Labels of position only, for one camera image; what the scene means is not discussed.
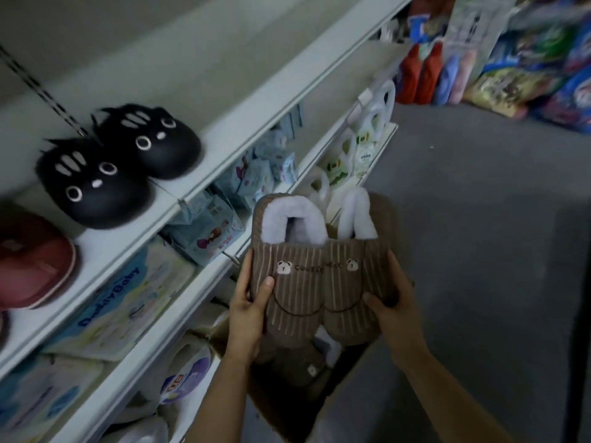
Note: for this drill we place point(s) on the person's right hand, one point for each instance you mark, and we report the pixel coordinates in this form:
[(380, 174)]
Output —
[(401, 325)]

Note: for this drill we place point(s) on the person's left hand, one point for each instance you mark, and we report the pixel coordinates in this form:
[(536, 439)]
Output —
[(244, 325)]

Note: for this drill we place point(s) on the person's left thumb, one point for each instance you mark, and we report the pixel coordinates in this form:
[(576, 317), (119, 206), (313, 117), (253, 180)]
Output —
[(264, 292)]

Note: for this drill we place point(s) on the person's right thumb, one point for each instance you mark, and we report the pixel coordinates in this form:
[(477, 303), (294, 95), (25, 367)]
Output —
[(376, 301)]

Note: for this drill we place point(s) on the brown striped bear slipper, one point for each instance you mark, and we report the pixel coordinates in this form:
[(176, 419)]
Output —
[(295, 276), (355, 281)]

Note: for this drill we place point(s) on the person's left forearm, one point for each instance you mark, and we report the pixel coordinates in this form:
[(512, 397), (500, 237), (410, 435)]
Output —
[(221, 401)]

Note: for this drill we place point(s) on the person's right forearm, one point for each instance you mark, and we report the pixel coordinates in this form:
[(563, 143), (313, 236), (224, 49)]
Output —
[(445, 396)]

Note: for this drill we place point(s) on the brown slipper in box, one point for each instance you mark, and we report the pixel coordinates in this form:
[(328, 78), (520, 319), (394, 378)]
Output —
[(300, 369)]

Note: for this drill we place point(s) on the light blue wipes packet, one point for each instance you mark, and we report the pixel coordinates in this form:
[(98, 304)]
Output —
[(207, 226)]

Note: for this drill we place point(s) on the white pack purple label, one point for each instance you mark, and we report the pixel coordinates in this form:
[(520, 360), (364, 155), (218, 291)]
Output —
[(187, 373)]

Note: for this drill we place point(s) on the brown cardboard box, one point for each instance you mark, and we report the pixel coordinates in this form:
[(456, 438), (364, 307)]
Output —
[(295, 410)]

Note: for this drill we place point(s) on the group of light blue packets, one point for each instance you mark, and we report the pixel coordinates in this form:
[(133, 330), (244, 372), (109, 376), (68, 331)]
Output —
[(258, 170)]

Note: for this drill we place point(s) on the white diaper pack blue print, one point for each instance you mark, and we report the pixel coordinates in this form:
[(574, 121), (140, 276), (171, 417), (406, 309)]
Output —
[(41, 396), (124, 299)]

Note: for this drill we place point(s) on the white bottle green label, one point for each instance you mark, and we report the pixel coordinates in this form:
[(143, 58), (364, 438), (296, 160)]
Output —
[(340, 163)]

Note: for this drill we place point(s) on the black cat face slipper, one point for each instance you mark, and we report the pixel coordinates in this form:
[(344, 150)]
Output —
[(99, 193), (157, 147)]

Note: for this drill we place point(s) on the white detergent jug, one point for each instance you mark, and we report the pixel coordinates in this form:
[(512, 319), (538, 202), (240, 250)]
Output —
[(376, 119)]

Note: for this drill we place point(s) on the white metal shelving unit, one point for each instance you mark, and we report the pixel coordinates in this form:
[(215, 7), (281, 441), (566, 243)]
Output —
[(240, 106)]

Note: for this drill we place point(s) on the red detergent bottle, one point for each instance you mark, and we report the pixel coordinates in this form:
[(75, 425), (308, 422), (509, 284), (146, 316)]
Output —
[(408, 76), (429, 73)]

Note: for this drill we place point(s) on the blue detergent bottle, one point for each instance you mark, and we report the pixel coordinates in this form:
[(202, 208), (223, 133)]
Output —
[(447, 82)]

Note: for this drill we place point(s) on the dark red slipper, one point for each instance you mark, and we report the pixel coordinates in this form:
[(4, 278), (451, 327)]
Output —
[(32, 262)]

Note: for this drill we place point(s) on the pink detergent bottle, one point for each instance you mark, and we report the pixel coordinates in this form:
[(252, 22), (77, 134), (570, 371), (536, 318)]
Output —
[(464, 78)]

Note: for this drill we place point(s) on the pile of colourful bags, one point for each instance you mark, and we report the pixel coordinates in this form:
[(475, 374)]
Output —
[(535, 64)]

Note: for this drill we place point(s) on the pale hanging refill pouch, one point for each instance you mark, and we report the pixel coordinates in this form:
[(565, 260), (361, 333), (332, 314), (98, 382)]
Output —
[(480, 32)]

